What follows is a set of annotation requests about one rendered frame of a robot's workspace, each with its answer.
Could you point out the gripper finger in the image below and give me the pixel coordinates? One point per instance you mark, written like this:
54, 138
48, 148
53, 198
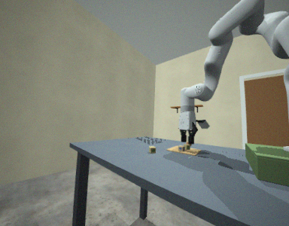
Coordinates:
192, 134
183, 135

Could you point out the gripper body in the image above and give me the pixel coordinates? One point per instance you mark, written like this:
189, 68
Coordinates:
185, 120

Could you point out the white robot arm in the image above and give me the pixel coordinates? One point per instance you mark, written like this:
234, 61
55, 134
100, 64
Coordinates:
249, 14

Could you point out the beige flat mat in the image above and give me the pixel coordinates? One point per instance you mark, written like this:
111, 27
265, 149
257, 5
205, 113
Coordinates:
192, 151

